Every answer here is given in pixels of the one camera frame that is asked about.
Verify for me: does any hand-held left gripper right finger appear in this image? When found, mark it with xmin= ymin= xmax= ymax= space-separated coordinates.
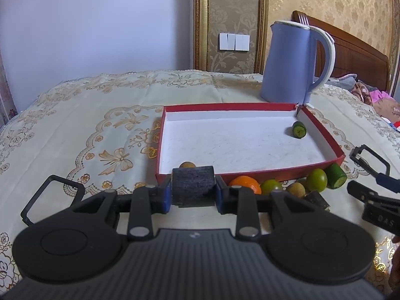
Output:
xmin=215 ymin=175 xmax=314 ymax=238

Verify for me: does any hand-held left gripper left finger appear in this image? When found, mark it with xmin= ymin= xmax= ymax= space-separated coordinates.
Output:
xmin=20 ymin=175 xmax=172 ymax=237

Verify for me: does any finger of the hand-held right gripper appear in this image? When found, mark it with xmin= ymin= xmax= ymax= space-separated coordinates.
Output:
xmin=349 ymin=144 xmax=400 ymax=192
xmin=347 ymin=180 xmax=400 ymax=208

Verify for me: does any dark purple sugarcane piece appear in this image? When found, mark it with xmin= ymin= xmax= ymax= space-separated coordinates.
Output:
xmin=171 ymin=165 xmax=216 ymax=208
xmin=304 ymin=191 xmax=331 ymax=211

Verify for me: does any orange mandarin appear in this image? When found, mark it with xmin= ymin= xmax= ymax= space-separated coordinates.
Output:
xmin=229 ymin=176 xmax=262 ymax=195

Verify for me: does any green cucumber piece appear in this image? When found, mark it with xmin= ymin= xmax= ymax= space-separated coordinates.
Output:
xmin=292 ymin=121 xmax=307 ymax=139
xmin=323 ymin=163 xmax=348 ymax=190

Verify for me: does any green lime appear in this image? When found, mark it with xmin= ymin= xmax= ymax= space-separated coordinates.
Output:
xmin=260 ymin=179 xmax=283 ymax=195
xmin=305 ymin=169 xmax=328 ymax=192

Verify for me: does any red cardboard box tray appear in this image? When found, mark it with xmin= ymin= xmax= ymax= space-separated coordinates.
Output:
xmin=155 ymin=102 xmax=346 ymax=186

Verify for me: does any pile of colourful bedding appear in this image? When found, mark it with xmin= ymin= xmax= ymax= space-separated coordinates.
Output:
xmin=325 ymin=73 xmax=400 ymax=129

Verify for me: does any cream embroidered tablecloth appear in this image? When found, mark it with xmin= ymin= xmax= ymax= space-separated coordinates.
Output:
xmin=0 ymin=69 xmax=400 ymax=297

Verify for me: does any brown wooden headboard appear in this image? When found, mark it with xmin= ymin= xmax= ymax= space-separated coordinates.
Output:
xmin=292 ymin=10 xmax=391 ymax=93

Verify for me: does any blue electric kettle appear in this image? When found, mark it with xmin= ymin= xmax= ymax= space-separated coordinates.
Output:
xmin=260 ymin=20 xmax=336 ymax=104

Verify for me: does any white wall light switch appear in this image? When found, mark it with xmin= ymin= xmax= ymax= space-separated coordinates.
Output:
xmin=219 ymin=32 xmax=251 ymax=51

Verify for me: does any gold framed wall panel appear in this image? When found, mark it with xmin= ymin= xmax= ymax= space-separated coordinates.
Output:
xmin=193 ymin=0 xmax=269 ymax=74

